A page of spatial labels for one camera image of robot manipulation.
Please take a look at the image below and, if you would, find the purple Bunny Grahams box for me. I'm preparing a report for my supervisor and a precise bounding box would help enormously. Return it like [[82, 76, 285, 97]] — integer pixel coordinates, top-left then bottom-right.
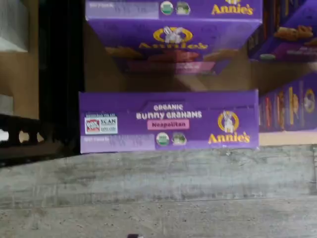
[[248, 0, 317, 63], [258, 71, 317, 133]]

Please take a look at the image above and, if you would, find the brown wooden shelf board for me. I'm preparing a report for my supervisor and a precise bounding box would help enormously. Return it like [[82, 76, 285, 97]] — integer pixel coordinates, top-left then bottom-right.
[[0, 0, 317, 147]]

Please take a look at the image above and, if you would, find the white flat object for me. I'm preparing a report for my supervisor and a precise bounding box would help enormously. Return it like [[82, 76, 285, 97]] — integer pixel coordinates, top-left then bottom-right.
[[0, 0, 29, 53]]

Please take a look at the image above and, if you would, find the purple box with pink patch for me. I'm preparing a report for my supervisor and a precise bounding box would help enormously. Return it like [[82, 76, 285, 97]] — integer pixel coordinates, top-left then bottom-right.
[[85, 0, 264, 76], [78, 89, 260, 154]]

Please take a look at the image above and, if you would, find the black metal rack frame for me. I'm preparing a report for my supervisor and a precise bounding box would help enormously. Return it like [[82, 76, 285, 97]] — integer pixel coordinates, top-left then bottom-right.
[[0, 0, 85, 167]]

